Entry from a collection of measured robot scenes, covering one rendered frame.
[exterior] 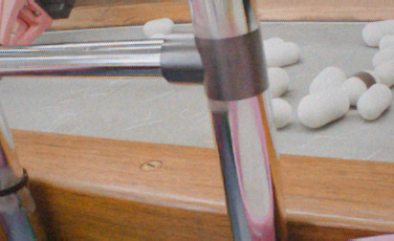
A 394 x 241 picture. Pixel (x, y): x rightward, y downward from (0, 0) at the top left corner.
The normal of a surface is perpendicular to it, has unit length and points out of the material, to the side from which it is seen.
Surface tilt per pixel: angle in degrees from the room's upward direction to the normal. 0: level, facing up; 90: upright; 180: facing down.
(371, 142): 0
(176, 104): 0
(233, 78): 90
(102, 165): 0
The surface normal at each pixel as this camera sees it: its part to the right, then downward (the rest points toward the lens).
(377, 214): -0.18, -0.90
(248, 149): -0.02, 0.41
